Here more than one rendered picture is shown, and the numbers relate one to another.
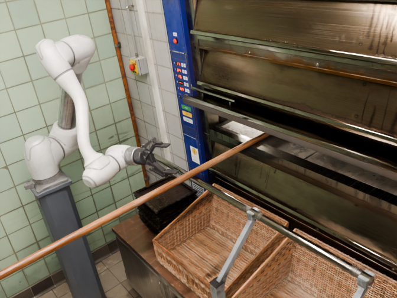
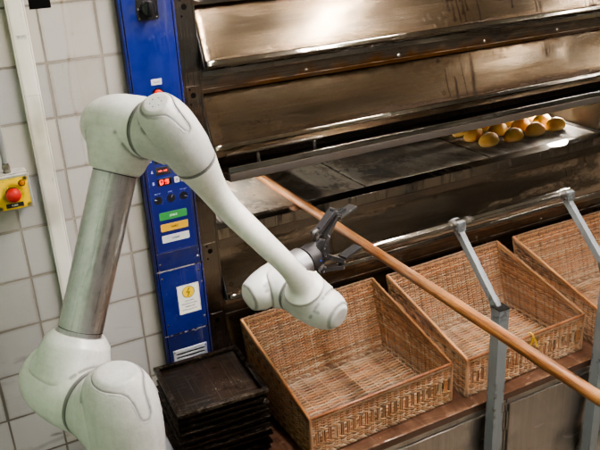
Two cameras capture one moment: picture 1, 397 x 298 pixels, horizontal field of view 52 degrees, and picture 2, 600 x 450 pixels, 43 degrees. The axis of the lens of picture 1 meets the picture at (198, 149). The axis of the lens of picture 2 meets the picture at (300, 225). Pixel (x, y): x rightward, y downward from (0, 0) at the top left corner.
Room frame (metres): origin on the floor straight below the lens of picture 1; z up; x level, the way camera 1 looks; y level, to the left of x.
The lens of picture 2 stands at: (1.47, 2.14, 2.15)
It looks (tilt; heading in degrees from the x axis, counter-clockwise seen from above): 23 degrees down; 278
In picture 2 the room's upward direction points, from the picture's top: 3 degrees counter-clockwise
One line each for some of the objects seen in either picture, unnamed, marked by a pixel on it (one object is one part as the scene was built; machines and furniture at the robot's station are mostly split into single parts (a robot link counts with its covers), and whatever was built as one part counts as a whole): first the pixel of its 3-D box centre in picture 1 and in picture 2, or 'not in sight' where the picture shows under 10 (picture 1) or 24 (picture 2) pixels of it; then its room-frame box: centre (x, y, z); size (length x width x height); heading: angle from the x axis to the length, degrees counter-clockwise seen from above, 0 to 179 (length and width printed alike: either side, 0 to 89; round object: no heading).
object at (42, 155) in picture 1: (41, 155); (120, 412); (2.06, 0.87, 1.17); 0.18 x 0.16 x 0.22; 150
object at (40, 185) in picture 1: (43, 178); not in sight; (2.04, 0.89, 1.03); 0.22 x 0.18 x 0.06; 123
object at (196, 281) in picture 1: (218, 242); (345, 359); (1.66, -0.04, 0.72); 0.56 x 0.49 x 0.28; 36
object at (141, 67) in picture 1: (138, 65); (11, 189); (2.54, 0.30, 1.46); 0.10 x 0.07 x 0.10; 35
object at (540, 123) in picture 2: not in sight; (483, 118); (1.10, -1.29, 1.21); 0.61 x 0.48 x 0.06; 125
